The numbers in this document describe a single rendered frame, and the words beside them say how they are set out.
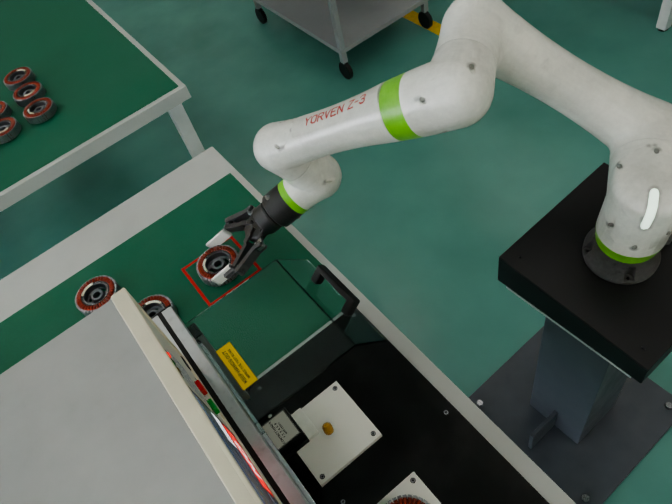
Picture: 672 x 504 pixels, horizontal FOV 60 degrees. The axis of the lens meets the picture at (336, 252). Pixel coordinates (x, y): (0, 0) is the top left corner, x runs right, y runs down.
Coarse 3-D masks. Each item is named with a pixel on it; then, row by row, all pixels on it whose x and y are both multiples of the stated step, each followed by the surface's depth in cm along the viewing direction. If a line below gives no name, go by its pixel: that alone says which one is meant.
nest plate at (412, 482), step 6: (414, 474) 108; (408, 480) 108; (414, 480) 107; (420, 480) 107; (396, 486) 107; (402, 486) 107; (408, 486) 107; (414, 486) 107; (420, 486) 107; (426, 486) 106; (390, 492) 107; (396, 492) 107; (402, 492) 107; (408, 492) 106; (414, 492) 106; (420, 492) 106; (426, 492) 106; (384, 498) 106; (390, 498) 106; (396, 498) 106; (402, 498) 106; (426, 498) 105; (432, 498) 105
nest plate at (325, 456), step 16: (336, 384) 122; (320, 400) 120; (336, 400) 120; (352, 400) 119; (320, 416) 118; (336, 416) 118; (352, 416) 117; (320, 432) 116; (336, 432) 116; (352, 432) 115; (368, 432) 114; (304, 448) 115; (320, 448) 114; (336, 448) 114; (352, 448) 113; (320, 464) 112; (336, 464) 112; (320, 480) 111
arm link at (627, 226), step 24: (624, 144) 109; (648, 144) 105; (624, 168) 104; (648, 168) 103; (624, 192) 102; (648, 192) 100; (600, 216) 112; (624, 216) 104; (648, 216) 101; (600, 240) 114; (624, 240) 108; (648, 240) 106
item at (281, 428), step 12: (300, 408) 110; (276, 420) 105; (288, 420) 104; (300, 420) 108; (276, 432) 103; (288, 432) 103; (300, 432) 102; (312, 432) 106; (276, 444) 102; (288, 444) 102; (300, 444) 104; (288, 456) 104
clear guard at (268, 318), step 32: (256, 288) 105; (288, 288) 104; (320, 288) 106; (192, 320) 103; (224, 320) 102; (256, 320) 101; (288, 320) 100; (320, 320) 98; (352, 320) 101; (256, 352) 97; (288, 352) 96; (320, 352) 95; (256, 384) 94; (288, 384) 92; (256, 416) 90
